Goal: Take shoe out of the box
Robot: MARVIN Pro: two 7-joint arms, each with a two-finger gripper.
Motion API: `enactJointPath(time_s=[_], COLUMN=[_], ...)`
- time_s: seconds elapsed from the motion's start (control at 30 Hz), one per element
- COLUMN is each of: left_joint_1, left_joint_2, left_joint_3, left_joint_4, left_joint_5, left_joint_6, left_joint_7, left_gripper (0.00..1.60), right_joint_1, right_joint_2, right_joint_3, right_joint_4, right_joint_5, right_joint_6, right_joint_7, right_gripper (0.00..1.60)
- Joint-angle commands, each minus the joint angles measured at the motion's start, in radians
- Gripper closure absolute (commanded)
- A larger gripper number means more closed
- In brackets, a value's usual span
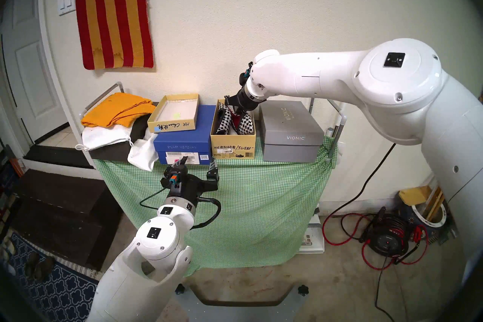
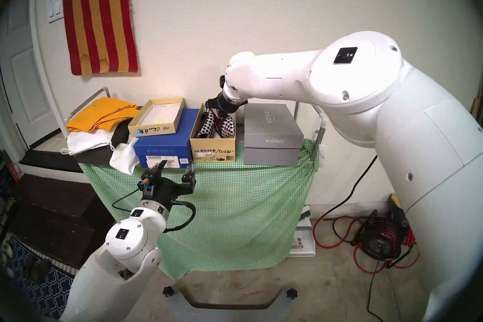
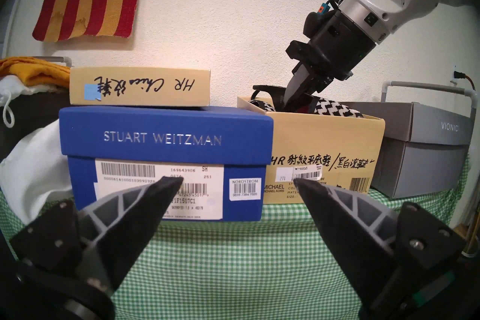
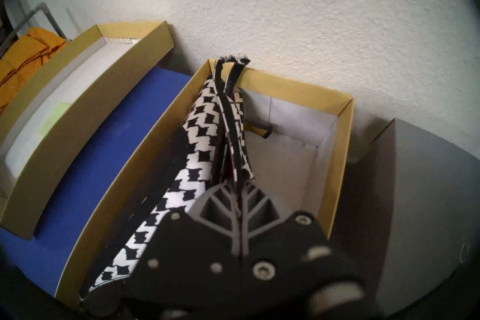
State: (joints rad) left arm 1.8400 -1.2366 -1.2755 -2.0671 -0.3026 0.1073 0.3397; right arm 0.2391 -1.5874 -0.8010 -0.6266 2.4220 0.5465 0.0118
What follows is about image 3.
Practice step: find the open tan shoe box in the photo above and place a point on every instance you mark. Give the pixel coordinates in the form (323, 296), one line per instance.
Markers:
(322, 139)

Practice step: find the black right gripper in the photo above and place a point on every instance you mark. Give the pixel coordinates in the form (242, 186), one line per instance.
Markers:
(337, 45)

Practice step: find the green white checkered tablecloth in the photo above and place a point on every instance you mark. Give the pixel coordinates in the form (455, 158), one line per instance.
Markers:
(240, 263)

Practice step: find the tan handwritten box lid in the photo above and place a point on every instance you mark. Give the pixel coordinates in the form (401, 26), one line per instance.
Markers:
(138, 86)

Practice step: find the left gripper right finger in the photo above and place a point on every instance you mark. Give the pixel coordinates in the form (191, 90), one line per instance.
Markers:
(348, 221)

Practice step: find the grey table side rail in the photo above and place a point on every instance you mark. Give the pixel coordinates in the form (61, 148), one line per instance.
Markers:
(48, 58)
(423, 87)

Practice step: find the grey Vionic shoe box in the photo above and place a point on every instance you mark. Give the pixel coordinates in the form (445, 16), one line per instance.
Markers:
(423, 158)

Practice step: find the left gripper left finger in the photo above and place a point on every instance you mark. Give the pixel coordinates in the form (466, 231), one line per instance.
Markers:
(127, 218)

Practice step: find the orange folded cloth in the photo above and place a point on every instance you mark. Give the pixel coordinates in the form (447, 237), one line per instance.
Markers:
(37, 73)

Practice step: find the blue Stuart Weitzman shoe box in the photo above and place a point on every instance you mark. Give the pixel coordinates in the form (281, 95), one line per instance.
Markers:
(165, 128)

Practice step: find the black white checkered slingback heel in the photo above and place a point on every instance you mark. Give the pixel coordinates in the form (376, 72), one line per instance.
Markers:
(337, 107)
(268, 105)

